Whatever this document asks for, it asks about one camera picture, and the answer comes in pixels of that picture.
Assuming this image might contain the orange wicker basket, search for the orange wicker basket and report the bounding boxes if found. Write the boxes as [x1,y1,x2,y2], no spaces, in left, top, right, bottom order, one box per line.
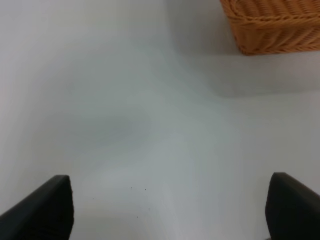
[220,0,320,56]

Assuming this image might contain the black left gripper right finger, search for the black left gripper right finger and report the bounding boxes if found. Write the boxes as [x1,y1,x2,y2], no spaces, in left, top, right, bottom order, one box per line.
[265,172,320,240]

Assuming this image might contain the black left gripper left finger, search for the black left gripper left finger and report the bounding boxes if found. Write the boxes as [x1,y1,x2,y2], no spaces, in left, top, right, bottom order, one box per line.
[0,175,75,240]

